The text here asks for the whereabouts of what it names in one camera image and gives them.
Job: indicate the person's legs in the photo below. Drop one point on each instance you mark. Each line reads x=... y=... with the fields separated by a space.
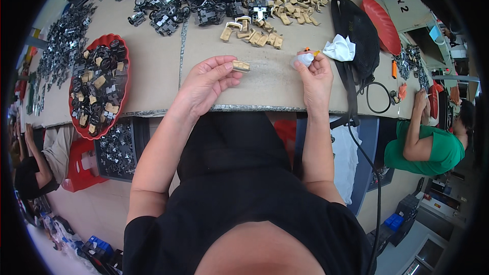
x=233 y=141

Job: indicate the black crate of metal parts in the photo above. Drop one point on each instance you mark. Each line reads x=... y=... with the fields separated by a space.
x=118 y=149

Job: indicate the orange cloth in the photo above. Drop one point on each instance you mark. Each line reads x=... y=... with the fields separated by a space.
x=402 y=92

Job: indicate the black mesh bag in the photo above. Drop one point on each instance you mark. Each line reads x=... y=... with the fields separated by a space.
x=355 y=34

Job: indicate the red plastic stool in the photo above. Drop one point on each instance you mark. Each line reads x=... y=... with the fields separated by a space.
x=82 y=168

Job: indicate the heap of mixed toy parts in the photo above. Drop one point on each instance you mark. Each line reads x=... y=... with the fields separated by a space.
x=97 y=84

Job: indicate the cardboard box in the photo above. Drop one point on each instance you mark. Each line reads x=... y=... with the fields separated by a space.
x=407 y=5

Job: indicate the heap of bags and boxes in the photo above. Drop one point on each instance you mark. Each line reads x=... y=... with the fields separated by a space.
x=76 y=244

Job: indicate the pile of tan toy shells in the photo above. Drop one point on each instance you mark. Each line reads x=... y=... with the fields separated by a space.
x=282 y=7

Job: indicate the pile of black wheeled chassis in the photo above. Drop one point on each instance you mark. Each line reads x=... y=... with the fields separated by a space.
x=198 y=0

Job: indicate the pile of grey metal parts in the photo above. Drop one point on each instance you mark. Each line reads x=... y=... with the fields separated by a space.
x=61 y=49

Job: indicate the heap of small metal parts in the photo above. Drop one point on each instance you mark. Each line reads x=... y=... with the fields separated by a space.
x=410 y=63

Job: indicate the person's left hand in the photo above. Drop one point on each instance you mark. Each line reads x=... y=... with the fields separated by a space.
x=198 y=84

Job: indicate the white plastic bag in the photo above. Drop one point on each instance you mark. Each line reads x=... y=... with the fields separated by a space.
x=345 y=160

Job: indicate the person's right hand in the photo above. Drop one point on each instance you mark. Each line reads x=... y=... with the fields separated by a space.
x=317 y=84

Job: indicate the red scalloped plastic tray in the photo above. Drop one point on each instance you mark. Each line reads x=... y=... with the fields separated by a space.
x=124 y=84
x=382 y=25

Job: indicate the person's body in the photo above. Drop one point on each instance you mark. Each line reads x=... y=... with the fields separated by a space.
x=248 y=214

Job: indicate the white crumpled tissue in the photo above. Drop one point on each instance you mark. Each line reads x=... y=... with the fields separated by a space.
x=339 y=48

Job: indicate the white glue bottle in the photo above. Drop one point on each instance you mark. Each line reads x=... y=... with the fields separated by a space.
x=303 y=59

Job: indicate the tan plastic toy part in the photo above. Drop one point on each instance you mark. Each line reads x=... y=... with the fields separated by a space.
x=241 y=65

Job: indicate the brown cardboard sheet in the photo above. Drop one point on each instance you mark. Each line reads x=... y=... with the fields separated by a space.
x=267 y=84
x=152 y=68

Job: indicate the blue boxes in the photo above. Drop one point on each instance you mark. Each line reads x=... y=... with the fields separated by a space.
x=394 y=222

